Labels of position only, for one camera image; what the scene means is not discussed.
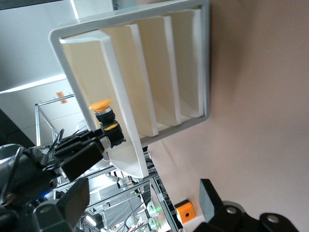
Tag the aluminium profile table frame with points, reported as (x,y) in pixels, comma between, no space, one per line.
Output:
(166,207)

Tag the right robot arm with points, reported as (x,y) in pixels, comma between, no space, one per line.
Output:
(14,169)

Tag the yellow black button enclosure box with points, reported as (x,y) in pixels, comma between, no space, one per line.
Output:
(186,212)

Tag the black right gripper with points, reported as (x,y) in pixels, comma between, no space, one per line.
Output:
(46,162)

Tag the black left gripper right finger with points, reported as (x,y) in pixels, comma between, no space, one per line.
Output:
(210,207)

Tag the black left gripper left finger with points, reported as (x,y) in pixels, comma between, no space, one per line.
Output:
(70,205)

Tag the white tilt-out drawer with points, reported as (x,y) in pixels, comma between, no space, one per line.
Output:
(135,79)
(188,62)
(161,72)
(96,79)

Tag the yellow mushroom push button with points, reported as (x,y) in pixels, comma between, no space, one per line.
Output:
(111,130)

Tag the aluminium profile rack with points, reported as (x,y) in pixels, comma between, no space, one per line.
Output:
(37,125)

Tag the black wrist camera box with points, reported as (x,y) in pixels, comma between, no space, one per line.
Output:
(82,159)

